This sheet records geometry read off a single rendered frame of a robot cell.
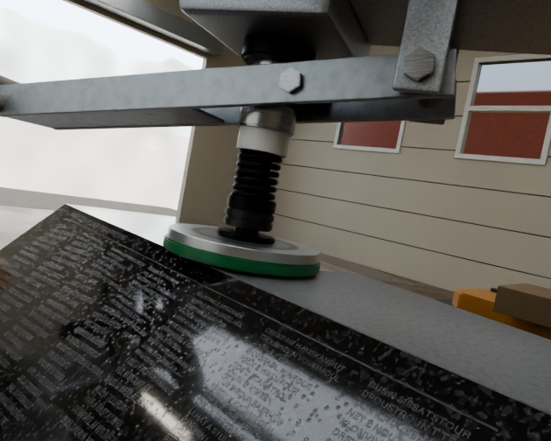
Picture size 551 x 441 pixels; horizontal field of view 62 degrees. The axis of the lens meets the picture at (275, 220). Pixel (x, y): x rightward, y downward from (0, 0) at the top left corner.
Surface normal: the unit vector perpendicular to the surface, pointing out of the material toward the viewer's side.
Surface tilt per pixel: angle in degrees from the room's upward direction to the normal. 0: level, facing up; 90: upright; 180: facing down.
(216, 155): 90
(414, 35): 90
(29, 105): 90
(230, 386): 45
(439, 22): 90
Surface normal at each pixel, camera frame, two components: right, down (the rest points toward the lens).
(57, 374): -0.38, -0.76
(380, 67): -0.37, -0.01
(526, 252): -0.70, -0.09
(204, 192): 0.69, 0.17
